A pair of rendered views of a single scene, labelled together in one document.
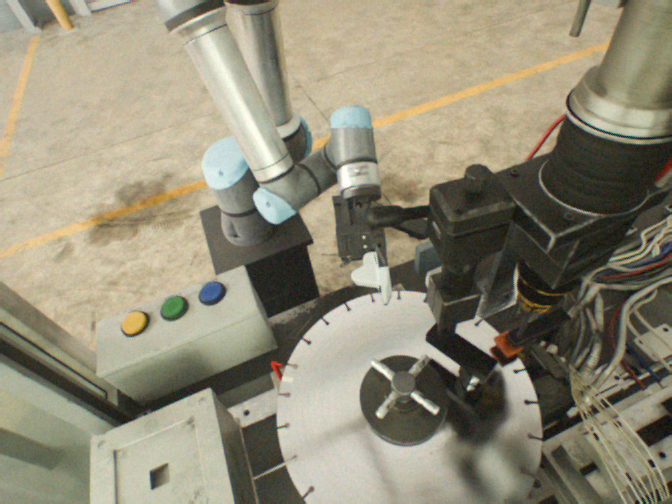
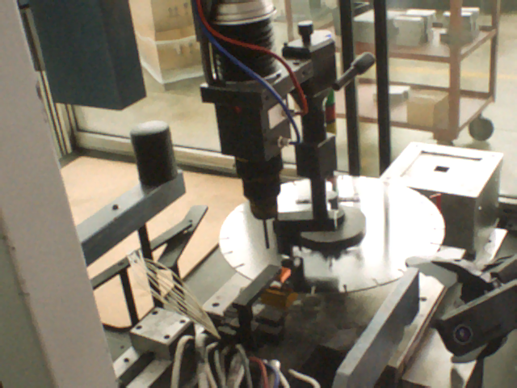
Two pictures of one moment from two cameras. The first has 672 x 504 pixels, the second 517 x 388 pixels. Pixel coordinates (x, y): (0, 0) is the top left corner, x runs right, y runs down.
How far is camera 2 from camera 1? 1.05 m
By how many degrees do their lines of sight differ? 95
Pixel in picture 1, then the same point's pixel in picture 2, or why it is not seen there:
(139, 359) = not seen: outside the picture
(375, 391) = (349, 212)
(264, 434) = not seen: hidden behind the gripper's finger
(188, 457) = (437, 179)
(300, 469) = (356, 180)
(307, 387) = (398, 200)
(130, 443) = (478, 163)
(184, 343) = not seen: outside the picture
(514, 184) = (291, 61)
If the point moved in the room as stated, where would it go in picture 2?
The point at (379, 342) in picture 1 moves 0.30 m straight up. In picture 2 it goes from (380, 239) to (371, 30)
